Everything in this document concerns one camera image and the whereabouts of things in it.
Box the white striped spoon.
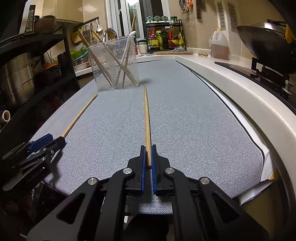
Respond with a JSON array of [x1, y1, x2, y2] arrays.
[[115, 41, 127, 86]]

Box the chrome kitchen faucet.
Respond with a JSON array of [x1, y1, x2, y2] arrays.
[[102, 28, 117, 42]]

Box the hanging utensils rack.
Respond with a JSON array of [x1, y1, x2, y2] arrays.
[[179, 0, 193, 13]]

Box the black metal shelf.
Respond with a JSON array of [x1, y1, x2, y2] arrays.
[[0, 16, 80, 149]]

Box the grey fabric table mat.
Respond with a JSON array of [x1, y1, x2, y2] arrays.
[[34, 60, 265, 197]]

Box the large steel stockpot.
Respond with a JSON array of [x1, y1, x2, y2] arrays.
[[1, 53, 34, 105]]

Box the orange lidded pot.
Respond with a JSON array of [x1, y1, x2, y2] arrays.
[[42, 62, 59, 71]]

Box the clear plastic utensil holder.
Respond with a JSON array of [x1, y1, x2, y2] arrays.
[[89, 36, 139, 91]]

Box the green colander bowl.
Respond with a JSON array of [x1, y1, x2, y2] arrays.
[[70, 47, 88, 60]]

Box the round wooden cutting board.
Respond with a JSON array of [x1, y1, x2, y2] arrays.
[[153, 51, 194, 55]]

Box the white jar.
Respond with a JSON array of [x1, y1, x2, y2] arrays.
[[138, 41, 148, 54]]

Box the blue dish cloth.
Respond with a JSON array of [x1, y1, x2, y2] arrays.
[[173, 47, 186, 52]]

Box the black spice rack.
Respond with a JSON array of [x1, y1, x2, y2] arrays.
[[145, 16, 186, 53]]

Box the microwave oven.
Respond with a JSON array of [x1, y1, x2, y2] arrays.
[[19, 1, 36, 35]]

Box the dark glass bowl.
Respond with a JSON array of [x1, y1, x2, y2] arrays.
[[34, 15, 56, 35]]

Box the metal grater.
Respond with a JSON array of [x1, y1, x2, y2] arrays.
[[82, 25, 91, 44]]

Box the plastic jug of oil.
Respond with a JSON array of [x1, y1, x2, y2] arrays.
[[209, 28, 230, 60]]

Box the white hanging ladle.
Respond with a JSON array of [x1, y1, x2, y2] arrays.
[[95, 19, 103, 33]]

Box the window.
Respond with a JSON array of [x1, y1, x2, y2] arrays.
[[105, 1, 170, 39]]

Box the black gas stove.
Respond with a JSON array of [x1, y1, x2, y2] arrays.
[[215, 58, 295, 114]]

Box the hanging black cleaver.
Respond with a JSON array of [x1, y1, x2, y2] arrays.
[[196, 0, 203, 19]]

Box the black wok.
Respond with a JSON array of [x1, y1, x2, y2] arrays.
[[236, 19, 295, 74]]

